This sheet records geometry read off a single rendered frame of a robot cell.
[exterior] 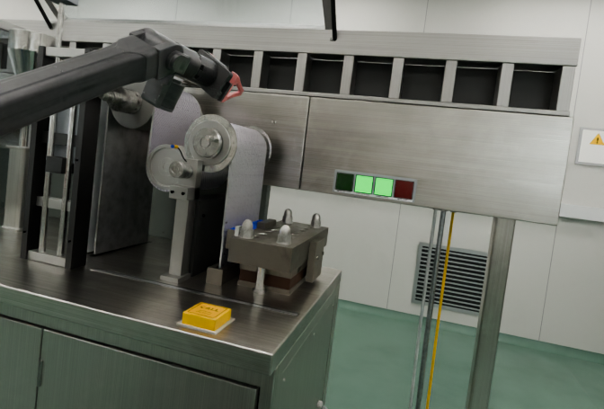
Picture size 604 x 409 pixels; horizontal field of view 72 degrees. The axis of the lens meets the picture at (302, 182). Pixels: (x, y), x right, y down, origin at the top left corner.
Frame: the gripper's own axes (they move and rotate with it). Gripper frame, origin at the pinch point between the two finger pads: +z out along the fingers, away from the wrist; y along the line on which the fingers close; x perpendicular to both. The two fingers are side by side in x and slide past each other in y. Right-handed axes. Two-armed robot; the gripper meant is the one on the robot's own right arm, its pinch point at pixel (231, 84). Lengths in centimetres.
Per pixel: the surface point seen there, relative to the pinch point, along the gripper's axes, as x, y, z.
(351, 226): -72, -20, 271
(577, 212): 46, 104, 293
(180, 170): -23.3, 2.4, -2.0
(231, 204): -26.0, 11.5, 11.6
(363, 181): -4, 26, 45
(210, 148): -16.5, 1.4, 4.8
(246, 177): -20.3, 6.5, 19.0
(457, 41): 44, 23, 47
